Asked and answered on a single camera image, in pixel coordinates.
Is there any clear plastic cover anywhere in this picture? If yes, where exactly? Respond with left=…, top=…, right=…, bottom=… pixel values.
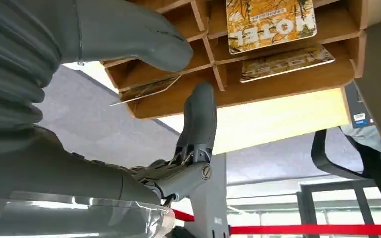
left=0, top=188, right=177, bottom=238

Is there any red barrier tape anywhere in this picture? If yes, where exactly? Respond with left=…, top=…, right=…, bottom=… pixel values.
left=172, top=208, right=381, bottom=237

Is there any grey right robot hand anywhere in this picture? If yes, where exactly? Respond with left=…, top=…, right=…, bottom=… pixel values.
left=0, top=0, right=217, bottom=206

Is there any person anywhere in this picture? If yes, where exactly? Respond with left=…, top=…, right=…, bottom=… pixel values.
left=340, top=124, right=381, bottom=184

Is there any wooden card box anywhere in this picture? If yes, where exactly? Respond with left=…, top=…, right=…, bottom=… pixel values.
left=100, top=0, right=369, bottom=119

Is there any dark window frame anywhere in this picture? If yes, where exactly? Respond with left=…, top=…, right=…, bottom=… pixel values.
left=295, top=178, right=381, bottom=238

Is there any black office chair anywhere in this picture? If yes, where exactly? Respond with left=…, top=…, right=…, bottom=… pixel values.
left=310, top=128, right=381, bottom=227

